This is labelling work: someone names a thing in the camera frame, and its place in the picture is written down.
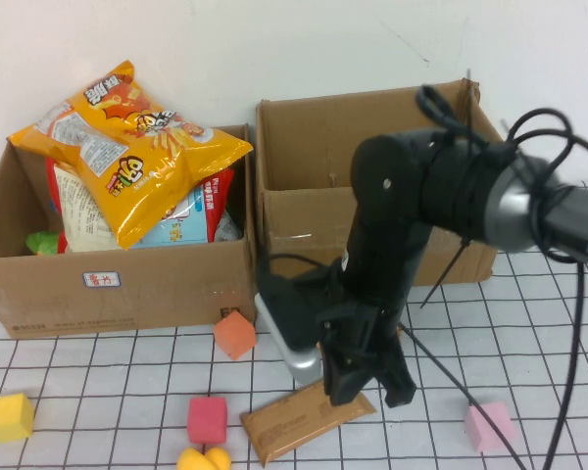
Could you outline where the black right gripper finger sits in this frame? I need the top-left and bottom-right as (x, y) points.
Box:
(377, 336), (417, 409)
(321, 337), (374, 406)

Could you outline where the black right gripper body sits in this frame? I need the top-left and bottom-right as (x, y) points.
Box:
(316, 254), (416, 366)

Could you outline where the long brown biscuit packet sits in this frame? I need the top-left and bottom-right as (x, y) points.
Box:
(238, 379), (377, 464)

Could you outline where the blue white shrimp snack bag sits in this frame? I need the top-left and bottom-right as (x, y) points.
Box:
(131, 168), (244, 250)

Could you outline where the red white snack bag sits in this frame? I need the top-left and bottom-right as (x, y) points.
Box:
(45, 155), (122, 255)

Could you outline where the green snack packet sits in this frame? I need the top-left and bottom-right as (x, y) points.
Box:
(26, 230), (63, 257)

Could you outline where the black zip tie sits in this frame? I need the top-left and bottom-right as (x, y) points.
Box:
(419, 238), (467, 309)

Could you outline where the pink foam cube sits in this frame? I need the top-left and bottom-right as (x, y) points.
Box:
(465, 401), (518, 454)

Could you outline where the orange foam cube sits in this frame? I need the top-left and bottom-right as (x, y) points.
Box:
(213, 311), (257, 362)

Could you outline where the red foam cube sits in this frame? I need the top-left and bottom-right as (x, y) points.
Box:
(186, 396), (228, 446)

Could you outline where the yellow heart foam toy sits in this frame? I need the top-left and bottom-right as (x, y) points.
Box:
(176, 445), (232, 470)

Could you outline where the taped cardboard box biscuit label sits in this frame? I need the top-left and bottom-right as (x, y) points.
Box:
(254, 77), (506, 290)

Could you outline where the cardboard box with crisps label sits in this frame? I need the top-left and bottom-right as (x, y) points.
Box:
(0, 124), (259, 340)

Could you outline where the white black grid tablecloth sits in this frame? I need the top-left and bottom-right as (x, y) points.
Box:
(0, 244), (588, 470)

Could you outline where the large orange chip bag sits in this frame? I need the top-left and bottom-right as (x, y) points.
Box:
(8, 60), (255, 251)

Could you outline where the white sticker red writing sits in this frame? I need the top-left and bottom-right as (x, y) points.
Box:
(82, 270), (123, 289)

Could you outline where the yellow foam cube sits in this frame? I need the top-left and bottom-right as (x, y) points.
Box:
(0, 392), (35, 444)

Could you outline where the thin black cable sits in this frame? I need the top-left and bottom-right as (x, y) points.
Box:
(397, 320), (526, 470)

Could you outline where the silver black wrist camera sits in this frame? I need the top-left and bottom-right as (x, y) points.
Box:
(253, 263), (332, 388)

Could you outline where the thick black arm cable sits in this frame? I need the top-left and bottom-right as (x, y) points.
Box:
(415, 83), (588, 470)

